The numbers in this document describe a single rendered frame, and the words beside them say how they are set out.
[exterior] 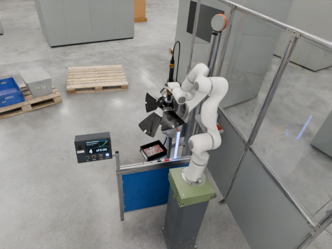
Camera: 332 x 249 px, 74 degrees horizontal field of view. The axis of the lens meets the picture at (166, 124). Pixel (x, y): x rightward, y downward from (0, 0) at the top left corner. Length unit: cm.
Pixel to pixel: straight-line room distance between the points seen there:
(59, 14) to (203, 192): 628
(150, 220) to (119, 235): 37
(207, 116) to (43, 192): 232
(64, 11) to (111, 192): 539
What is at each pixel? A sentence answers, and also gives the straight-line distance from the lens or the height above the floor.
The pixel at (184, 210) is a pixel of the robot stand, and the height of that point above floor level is 82.
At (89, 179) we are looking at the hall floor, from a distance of 312.
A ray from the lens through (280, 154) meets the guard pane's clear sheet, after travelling 200.
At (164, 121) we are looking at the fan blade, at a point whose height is 116.
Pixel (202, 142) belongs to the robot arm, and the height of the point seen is 144.
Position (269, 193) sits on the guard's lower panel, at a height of 81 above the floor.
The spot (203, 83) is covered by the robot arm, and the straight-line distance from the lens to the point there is 134.
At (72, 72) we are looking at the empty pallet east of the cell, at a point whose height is 14.
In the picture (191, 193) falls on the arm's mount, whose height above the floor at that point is 103.
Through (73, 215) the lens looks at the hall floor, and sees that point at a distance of 287.
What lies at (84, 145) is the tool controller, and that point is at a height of 122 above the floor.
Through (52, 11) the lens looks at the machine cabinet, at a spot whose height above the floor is 93.
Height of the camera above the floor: 240
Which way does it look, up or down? 38 degrees down
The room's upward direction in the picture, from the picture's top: 6 degrees clockwise
